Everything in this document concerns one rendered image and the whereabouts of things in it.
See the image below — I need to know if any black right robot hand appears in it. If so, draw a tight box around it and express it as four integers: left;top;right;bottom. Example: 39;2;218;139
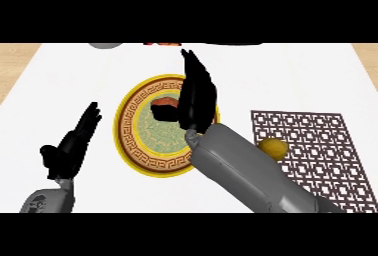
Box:
151;48;219;135

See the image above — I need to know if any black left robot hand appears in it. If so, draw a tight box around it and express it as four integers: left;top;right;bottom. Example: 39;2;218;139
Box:
39;101;104;182

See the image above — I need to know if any orange-brown sweet potato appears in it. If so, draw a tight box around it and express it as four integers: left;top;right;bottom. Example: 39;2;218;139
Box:
151;96;184;108

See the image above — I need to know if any yellow ornate patterned plate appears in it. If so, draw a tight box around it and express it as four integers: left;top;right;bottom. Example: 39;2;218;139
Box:
114;73;222;178

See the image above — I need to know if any brown lattice placemat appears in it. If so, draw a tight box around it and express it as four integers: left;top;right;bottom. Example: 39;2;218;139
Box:
250;110;378;214

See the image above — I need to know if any yellow round fruit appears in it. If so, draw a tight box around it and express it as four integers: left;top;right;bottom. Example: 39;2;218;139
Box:
259;137;290;162

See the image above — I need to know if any grey rounded object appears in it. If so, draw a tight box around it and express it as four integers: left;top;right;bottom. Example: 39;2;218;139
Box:
88;43;128;50

